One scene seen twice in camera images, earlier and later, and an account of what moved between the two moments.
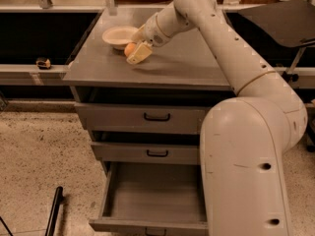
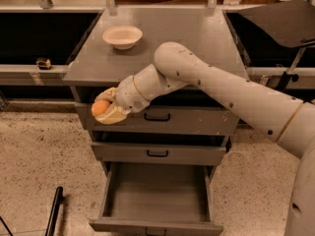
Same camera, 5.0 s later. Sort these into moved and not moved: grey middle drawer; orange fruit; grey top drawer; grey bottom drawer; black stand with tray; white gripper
Moved: white gripper; orange fruit
Not moved: black stand with tray; grey top drawer; grey bottom drawer; grey middle drawer
